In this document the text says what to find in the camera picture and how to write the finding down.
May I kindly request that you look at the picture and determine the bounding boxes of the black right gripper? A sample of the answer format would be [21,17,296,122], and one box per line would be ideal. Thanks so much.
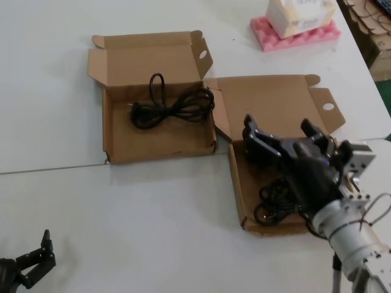
[243,114,343,211]

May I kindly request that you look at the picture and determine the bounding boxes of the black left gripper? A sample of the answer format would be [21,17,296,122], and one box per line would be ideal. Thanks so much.
[0,230,57,293]

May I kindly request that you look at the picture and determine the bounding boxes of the black power cord with plug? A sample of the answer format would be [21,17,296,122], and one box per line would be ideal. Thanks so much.
[130,72,214,131]

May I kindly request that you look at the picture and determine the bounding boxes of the open cardboard box intact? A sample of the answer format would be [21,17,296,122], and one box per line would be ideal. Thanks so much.
[203,74,346,237]

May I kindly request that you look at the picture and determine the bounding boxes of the open cardboard box torn corner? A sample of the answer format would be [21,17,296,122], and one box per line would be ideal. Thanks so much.
[87,29,217,165]

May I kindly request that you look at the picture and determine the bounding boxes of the pink foam pad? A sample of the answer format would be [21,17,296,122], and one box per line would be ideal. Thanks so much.
[250,16,342,53]

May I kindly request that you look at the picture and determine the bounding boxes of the white cardboard carton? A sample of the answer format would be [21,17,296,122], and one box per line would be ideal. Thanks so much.
[264,0,337,40]

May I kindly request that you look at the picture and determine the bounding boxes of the stack of flat cardboard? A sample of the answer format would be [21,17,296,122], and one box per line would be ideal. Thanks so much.
[340,0,391,82]

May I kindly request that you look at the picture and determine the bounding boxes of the coiled black cable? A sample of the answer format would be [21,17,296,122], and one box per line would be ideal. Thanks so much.
[254,179,309,226]

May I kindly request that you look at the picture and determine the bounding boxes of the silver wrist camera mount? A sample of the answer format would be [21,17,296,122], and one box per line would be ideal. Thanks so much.
[334,139,376,202]

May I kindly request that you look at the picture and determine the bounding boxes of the grey cable loop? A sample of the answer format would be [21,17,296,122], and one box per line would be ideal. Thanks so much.
[359,192,391,228]

